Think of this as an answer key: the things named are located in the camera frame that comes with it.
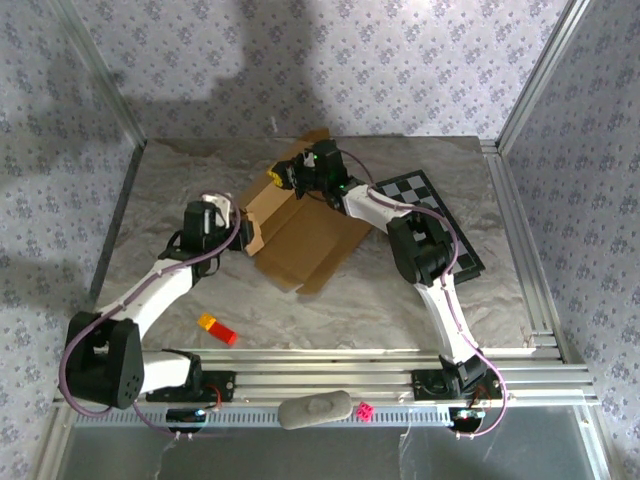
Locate brown cardboard box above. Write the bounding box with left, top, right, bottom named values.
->
left=234, top=128, right=374, bottom=299

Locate red toy brick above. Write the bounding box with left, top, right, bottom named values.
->
left=208, top=321, right=240, bottom=347

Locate black and white chessboard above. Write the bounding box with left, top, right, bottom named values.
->
left=372, top=168, right=488, bottom=288

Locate black round circuit board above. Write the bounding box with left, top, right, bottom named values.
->
left=447, top=405, right=487, bottom=433
left=165, top=407, right=209, bottom=434

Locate grey oval stone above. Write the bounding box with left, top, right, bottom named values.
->
left=277, top=389, right=353, bottom=432

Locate grey metal sheet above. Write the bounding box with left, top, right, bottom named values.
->
left=47, top=427, right=614, bottom=480

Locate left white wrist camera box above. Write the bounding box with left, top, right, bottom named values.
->
left=198, top=192, right=236, bottom=229

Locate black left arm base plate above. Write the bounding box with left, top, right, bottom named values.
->
left=143, top=368, right=238, bottom=404

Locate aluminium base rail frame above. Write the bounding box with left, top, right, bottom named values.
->
left=52, top=346, right=601, bottom=407

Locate grey slotted cable duct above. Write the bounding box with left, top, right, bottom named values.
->
left=72, top=403, right=454, bottom=429

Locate aluminium frame post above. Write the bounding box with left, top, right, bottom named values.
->
left=48, top=0, right=150, bottom=154
left=493, top=0, right=595, bottom=154

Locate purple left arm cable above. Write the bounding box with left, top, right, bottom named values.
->
left=56, top=189, right=247, bottom=444

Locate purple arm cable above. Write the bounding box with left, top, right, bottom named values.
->
left=337, top=147, right=510, bottom=442
left=56, top=189, right=247, bottom=444

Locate aluminium side rail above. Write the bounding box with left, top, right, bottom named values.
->
left=479, top=138, right=572, bottom=362

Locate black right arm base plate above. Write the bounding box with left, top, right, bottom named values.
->
left=410, top=368, right=503, bottom=402

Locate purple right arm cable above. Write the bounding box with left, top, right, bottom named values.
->
left=337, top=147, right=510, bottom=442

